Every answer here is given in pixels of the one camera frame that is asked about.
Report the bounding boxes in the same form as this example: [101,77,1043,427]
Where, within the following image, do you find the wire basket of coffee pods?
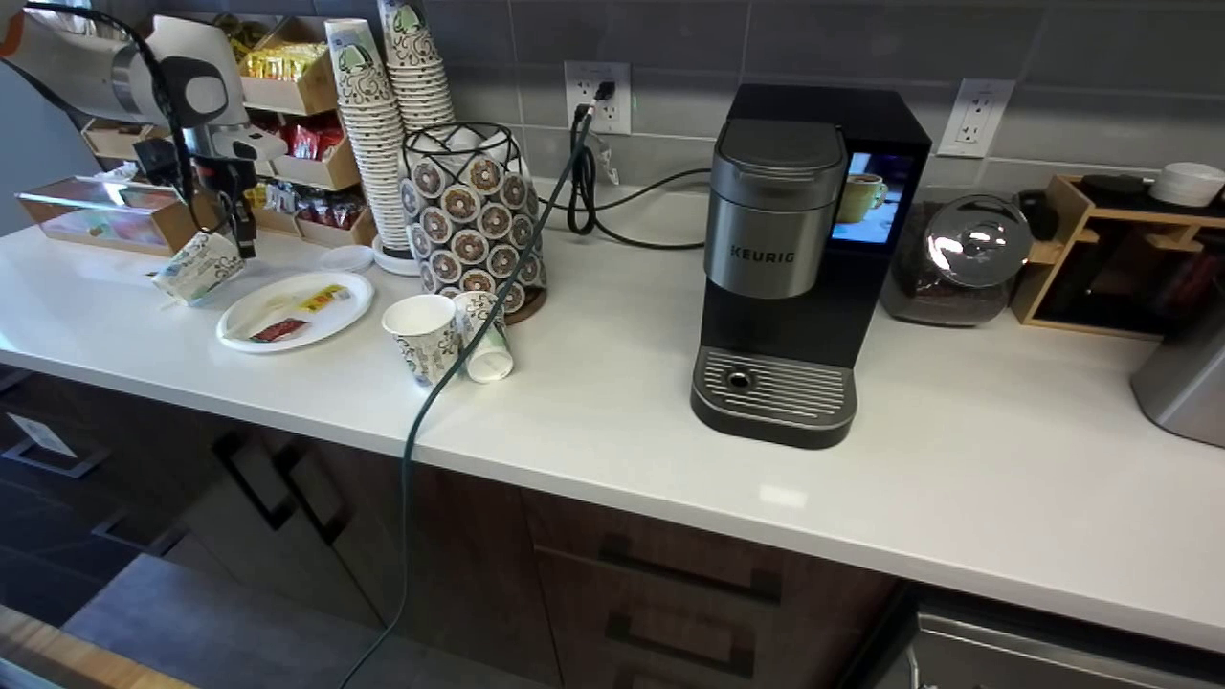
[400,118,552,327]

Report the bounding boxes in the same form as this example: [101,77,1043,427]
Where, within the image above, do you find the upright patterned paper cup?
[378,293,465,390]

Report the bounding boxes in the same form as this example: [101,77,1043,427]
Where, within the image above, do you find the beige sachet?
[243,293,309,327]

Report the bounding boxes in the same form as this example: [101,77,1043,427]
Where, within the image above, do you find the leaning paper cup stack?
[377,0,460,142]

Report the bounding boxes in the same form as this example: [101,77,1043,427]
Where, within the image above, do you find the red sachet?
[251,313,309,347]

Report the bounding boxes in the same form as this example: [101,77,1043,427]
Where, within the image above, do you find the brown wooden base cabinet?
[0,361,905,689]

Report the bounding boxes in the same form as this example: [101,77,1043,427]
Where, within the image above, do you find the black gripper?
[188,150,266,264]

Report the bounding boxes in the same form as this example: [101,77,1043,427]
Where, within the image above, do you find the tall paper cup stack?
[321,11,415,259]

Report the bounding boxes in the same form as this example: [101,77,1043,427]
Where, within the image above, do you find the yellow sachet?
[299,279,351,318]

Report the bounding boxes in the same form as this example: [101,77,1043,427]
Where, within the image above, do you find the black horizontal drawer handle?
[593,534,784,609]
[605,609,757,680]

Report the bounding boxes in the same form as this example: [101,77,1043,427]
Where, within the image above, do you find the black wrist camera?
[129,129,193,192]

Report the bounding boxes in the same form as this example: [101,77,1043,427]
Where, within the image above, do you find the steel dishwasher front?
[894,589,1225,689]

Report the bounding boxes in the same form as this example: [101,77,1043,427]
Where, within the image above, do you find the white wall outlet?
[558,59,637,139]
[935,72,1019,164]

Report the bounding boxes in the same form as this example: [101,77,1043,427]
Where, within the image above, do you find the upside-down patterned paper cup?
[453,286,522,387]

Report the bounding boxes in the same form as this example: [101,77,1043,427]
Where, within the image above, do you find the wooden tea bag box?
[17,168,202,259]

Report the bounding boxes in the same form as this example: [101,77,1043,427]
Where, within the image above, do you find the wooden counter organizer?
[1006,168,1225,346]

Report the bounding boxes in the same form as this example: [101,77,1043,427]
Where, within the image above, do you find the long thin data cable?
[335,102,603,689]

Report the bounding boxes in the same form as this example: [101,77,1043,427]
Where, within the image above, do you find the wooden snack shelf rack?
[83,11,382,254]

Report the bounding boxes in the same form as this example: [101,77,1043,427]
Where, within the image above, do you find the stainless steel appliance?
[1126,294,1225,453]

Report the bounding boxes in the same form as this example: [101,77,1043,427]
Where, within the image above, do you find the white bowl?
[1149,159,1225,213]

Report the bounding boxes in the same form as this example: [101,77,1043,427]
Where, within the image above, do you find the black power cord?
[558,72,720,258]

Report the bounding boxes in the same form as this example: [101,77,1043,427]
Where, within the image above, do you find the white round plate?
[210,264,378,361]

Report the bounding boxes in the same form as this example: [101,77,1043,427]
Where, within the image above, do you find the black vertical cabinet handle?
[277,435,356,553]
[210,430,299,538]

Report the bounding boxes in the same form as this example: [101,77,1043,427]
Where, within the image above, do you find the black Keurig coffee machine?
[686,81,937,453]

